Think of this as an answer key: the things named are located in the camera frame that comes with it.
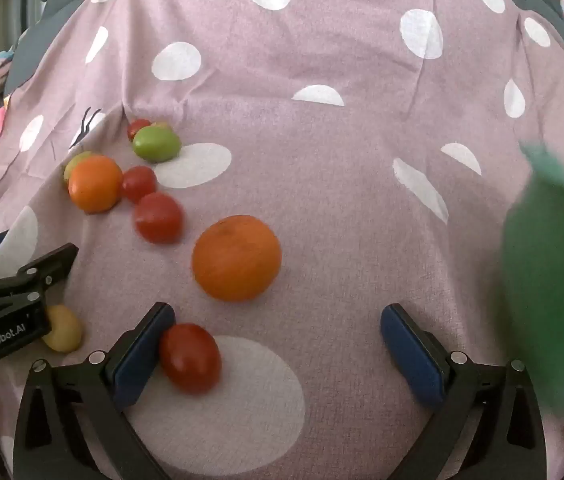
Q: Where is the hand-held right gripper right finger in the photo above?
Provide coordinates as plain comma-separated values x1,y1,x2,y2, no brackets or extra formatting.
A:
380,303,548,480

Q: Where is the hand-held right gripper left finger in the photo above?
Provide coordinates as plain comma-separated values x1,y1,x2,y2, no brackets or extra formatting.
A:
12,301,177,480

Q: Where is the red tomato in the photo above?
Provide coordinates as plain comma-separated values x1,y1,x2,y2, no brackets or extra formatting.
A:
133,192,185,245
121,165,158,204
158,323,223,395
127,119,153,142

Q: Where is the yellow-green tomato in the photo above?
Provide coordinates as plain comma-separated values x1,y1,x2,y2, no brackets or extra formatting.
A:
63,151,94,183

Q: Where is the large orange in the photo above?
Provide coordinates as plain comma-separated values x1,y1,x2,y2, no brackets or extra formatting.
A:
191,214,283,303

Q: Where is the green container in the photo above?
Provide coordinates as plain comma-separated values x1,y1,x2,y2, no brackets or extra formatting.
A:
499,142,564,416

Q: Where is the yellow fruit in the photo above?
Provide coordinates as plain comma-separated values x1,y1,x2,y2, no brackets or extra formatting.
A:
42,304,84,353

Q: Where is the small orange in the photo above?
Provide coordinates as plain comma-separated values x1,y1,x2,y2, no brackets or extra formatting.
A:
68,155,124,214

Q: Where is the green tomato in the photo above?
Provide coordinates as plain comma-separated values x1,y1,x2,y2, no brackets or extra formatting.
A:
132,124,182,164

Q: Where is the grey sofa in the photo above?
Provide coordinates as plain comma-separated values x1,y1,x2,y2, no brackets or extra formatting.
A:
0,0,564,196

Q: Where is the pink polka dot blanket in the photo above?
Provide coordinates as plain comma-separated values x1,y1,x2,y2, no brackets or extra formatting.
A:
0,0,564,480

